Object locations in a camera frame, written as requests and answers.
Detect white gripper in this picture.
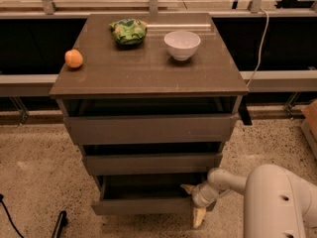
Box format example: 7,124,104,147
180,181,219,228

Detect grey bottom drawer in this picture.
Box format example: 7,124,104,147
91,173,207,215

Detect grey drawer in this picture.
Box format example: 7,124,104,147
82,153,222,176
64,114,238,145
91,173,207,215

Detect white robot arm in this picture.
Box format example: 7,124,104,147
182,165,317,238

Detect grey middle drawer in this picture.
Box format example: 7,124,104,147
82,153,222,176

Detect grey top drawer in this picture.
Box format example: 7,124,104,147
64,114,238,145

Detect grey drawer cabinet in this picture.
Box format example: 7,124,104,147
49,12,250,202

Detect black object on floor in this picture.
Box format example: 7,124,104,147
52,210,68,238

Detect cardboard box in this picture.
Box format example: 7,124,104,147
301,100,317,159

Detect white ceramic bowl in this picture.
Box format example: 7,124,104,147
164,31,201,60

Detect metal railing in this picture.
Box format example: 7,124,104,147
0,0,317,97

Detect green chip bag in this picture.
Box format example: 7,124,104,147
109,18,147,45

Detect orange fruit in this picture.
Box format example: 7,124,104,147
64,50,83,68

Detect black cable on floor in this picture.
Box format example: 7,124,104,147
0,193,25,238

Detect white hanging cable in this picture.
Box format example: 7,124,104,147
246,7,270,87

